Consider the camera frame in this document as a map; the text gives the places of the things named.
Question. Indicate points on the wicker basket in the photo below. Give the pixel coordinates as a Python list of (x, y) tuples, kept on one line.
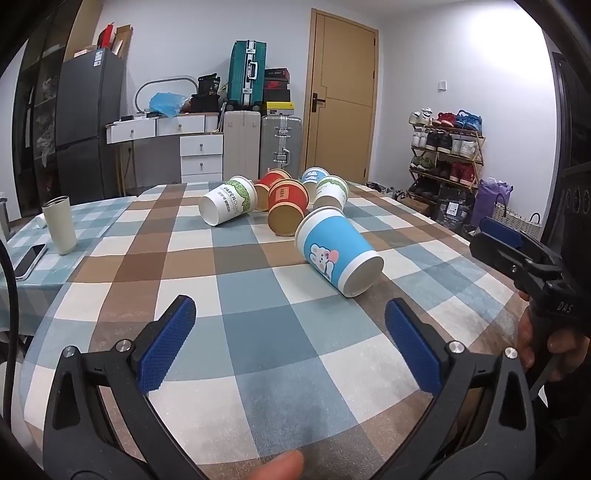
[(512, 219)]

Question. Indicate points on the black packet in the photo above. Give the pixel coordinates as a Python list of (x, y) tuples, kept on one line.
[(209, 90)]

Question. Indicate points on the smartphone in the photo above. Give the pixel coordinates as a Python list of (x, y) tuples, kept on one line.
[(30, 261)]

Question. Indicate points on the person's left hand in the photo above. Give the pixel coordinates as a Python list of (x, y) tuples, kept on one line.
[(277, 466)]

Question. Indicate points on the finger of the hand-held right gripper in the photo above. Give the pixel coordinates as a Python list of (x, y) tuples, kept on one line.
[(503, 258), (501, 230)]

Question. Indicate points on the wooden door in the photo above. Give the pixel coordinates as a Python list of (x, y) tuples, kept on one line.
[(344, 101)]

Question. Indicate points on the blue plastic bag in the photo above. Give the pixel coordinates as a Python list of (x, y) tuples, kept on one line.
[(168, 104)]

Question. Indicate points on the black printed bag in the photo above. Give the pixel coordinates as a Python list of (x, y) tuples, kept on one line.
[(455, 207)]

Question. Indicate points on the white drawer dresser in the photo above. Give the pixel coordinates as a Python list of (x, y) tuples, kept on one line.
[(184, 138)]

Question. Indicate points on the stack of shoe boxes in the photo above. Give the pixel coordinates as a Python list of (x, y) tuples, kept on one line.
[(277, 90)]

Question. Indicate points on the dark grey refrigerator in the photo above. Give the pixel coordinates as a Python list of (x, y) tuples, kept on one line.
[(87, 124)]

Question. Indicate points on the oval mirror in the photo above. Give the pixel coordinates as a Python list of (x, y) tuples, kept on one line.
[(143, 92)]

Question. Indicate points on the white tumbler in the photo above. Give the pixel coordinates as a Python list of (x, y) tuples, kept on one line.
[(60, 226)]

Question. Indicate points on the blue mouse print paper cup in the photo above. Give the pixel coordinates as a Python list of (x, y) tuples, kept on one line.
[(314, 174), (330, 249)]

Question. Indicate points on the white suitcase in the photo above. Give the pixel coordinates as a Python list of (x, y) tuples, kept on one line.
[(241, 143)]

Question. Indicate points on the white green leaf paper cup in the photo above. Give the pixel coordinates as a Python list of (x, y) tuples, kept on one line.
[(228, 203), (330, 191)]

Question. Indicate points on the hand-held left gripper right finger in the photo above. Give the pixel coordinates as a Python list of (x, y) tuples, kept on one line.
[(413, 344)]

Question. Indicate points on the teal suitcase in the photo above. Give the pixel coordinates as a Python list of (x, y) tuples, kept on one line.
[(247, 74)]

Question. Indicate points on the shoe rack with shoes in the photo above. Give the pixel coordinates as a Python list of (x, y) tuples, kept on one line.
[(445, 143)]

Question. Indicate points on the dark glass cabinet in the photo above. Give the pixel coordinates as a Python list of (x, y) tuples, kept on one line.
[(39, 115)]

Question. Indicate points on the purple bag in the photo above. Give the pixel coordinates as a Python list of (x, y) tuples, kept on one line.
[(491, 201)]

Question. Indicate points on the red paper cup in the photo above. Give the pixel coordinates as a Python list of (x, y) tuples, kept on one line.
[(286, 207), (265, 184)]

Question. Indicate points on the wooden shoe rack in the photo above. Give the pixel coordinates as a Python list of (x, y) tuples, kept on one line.
[(478, 161)]

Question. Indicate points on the person's right hand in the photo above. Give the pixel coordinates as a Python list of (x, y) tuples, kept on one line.
[(526, 339)]

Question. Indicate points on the cardboard box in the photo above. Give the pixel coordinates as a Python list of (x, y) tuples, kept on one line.
[(122, 41)]

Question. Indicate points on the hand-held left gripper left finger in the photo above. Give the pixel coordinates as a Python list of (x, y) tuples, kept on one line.
[(166, 344)]

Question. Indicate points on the red box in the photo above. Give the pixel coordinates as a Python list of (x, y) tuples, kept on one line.
[(106, 36)]

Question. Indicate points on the silver suitcase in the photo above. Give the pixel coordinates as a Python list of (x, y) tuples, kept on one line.
[(281, 143)]

